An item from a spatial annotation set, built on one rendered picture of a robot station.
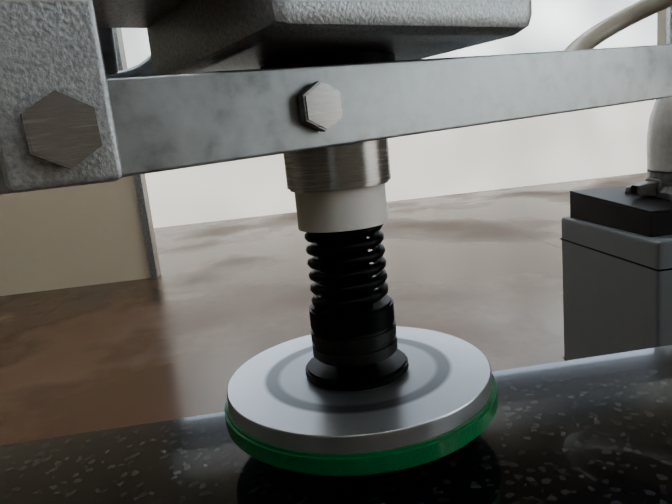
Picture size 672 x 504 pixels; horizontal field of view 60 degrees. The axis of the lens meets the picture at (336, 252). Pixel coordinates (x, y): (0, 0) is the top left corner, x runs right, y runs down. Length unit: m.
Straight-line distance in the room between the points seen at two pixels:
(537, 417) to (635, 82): 0.32
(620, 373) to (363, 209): 0.32
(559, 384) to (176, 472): 0.35
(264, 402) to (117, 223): 4.95
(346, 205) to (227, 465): 0.23
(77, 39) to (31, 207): 5.27
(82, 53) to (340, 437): 0.26
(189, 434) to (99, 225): 4.89
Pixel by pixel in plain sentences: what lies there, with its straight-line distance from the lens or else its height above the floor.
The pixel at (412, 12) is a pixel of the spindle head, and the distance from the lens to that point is 0.36.
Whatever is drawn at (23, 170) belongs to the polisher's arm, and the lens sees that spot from 0.29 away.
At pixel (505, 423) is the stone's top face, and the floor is 0.82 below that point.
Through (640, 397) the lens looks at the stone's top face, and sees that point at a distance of 0.58.
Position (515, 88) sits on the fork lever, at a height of 1.09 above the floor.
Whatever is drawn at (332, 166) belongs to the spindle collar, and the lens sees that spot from 0.41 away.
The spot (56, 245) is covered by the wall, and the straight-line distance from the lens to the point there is 5.54.
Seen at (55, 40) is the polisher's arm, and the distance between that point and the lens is 0.30.
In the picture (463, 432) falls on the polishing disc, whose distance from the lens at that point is 0.42.
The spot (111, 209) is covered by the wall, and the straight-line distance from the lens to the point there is 5.36.
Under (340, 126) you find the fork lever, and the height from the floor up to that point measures 1.07.
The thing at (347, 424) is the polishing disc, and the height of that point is 0.88.
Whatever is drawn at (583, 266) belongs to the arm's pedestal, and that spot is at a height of 0.69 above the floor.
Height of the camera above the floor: 1.07
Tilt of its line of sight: 11 degrees down
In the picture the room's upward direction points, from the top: 6 degrees counter-clockwise
